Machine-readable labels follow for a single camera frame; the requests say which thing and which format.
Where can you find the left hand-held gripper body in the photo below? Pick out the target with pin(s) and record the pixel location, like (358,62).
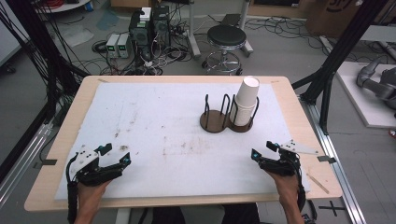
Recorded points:
(85,158)

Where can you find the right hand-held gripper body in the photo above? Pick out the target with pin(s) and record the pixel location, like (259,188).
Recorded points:
(285,165)

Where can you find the stack of white paper cups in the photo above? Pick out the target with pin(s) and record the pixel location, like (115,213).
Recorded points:
(246,99)

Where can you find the person's right hand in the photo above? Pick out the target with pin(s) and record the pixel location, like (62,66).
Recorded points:
(286,188)

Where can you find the person's left hand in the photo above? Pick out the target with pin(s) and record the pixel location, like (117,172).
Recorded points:
(90,194)

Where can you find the black tape piece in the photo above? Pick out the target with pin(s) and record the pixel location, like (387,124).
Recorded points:
(327,159)
(49,162)

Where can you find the thin wooden stick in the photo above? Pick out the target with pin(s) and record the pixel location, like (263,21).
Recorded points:
(317,183)

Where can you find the white table leg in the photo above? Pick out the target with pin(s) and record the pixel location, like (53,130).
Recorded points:
(123,216)

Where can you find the person's legs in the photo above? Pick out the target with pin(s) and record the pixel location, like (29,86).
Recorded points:
(239,214)

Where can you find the black tape cross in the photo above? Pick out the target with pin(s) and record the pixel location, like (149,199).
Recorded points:
(332,207)

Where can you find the white foam mat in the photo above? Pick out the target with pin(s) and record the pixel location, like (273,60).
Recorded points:
(174,124)

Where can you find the white platform board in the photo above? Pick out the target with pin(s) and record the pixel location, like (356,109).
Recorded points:
(367,109)

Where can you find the grey power supply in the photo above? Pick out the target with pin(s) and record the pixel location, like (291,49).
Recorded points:
(124,46)
(112,45)

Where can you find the black round stool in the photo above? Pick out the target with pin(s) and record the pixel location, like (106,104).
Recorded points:
(226,35)

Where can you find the black computer tower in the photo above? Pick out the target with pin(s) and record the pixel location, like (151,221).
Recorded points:
(139,32)
(161,25)

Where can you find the grey stand leg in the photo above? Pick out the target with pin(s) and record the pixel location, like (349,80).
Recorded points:
(193,34)
(246,28)

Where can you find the cardboard box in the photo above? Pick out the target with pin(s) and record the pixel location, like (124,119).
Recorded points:
(330,18)

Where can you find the small white box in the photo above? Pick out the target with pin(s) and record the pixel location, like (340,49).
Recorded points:
(145,14)

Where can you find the aluminium rail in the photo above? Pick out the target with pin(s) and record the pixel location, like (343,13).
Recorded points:
(21,165)
(336,161)

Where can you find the black frame post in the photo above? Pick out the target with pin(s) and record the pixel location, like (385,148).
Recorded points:
(342,46)
(40,40)

